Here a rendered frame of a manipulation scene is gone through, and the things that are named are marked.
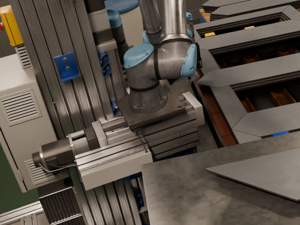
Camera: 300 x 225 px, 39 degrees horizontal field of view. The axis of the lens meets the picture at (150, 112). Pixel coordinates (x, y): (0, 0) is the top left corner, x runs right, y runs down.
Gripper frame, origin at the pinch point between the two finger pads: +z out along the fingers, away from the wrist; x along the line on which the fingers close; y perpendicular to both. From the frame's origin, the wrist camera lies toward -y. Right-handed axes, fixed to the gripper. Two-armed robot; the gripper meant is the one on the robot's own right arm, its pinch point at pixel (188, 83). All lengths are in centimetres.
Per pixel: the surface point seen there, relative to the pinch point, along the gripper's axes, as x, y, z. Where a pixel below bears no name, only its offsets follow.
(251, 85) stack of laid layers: -10.2, 28.6, 2.9
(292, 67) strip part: -5, 51, 1
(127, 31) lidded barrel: 227, -25, 50
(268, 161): -95, 7, -22
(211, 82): -3.2, 10.7, 0.5
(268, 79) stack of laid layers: -10.0, 37.1, 1.8
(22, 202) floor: 40, -119, 85
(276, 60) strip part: 4.8, 46.7, 0.6
